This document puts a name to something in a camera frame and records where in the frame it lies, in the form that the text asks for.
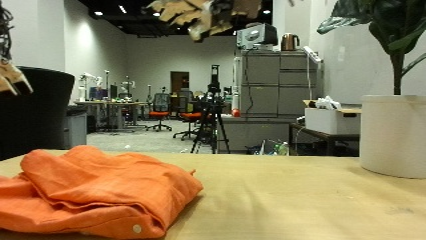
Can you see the dark side table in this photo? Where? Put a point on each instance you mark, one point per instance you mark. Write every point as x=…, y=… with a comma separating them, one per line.
x=328, y=136

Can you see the white crumpled bag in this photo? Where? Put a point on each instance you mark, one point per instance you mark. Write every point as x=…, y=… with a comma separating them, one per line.
x=328, y=102

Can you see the green leafy plant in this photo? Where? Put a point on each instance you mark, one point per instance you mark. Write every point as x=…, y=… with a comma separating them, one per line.
x=396, y=73

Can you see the grey box-shaped device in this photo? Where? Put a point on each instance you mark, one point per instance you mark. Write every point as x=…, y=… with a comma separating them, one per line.
x=258, y=36

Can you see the orange seat office chair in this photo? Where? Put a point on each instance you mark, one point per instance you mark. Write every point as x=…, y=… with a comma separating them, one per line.
x=159, y=114
x=191, y=116

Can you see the orange button-up shirt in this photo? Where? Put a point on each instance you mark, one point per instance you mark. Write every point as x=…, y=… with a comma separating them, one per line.
x=102, y=186

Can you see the white cardboard box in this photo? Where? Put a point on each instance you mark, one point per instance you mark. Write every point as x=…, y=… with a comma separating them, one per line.
x=331, y=121

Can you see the white power strip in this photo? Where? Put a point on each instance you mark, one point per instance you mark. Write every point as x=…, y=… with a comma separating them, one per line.
x=312, y=53

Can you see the wooden lab desk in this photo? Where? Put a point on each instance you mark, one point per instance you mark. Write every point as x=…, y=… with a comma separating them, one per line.
x=111, y=104

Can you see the grey waste bin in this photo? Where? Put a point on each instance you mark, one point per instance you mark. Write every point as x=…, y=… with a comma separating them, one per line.
x=78, y=131

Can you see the white round plant pot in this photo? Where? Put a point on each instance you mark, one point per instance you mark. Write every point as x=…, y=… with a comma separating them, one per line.
x=393, y=136

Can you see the small red ball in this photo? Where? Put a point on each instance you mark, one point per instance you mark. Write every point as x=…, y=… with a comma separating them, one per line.
x=236, y=112

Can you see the copper electric kettle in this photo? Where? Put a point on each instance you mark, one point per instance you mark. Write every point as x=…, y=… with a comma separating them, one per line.
x=290, y=42

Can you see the black office chair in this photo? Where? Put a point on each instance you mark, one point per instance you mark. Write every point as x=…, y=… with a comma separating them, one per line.
x=41, y=113

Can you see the black camera tripod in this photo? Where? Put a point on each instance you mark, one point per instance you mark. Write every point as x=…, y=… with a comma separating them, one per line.
x=215, y=90

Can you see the low grey cabinet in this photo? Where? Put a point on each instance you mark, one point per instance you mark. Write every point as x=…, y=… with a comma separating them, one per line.
x=254, y=133

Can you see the brown wooden door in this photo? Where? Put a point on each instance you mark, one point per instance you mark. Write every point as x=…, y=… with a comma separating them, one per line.
x=178, y=83

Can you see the green plastic bottle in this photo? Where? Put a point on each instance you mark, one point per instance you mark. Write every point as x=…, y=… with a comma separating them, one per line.
x=284, y=148

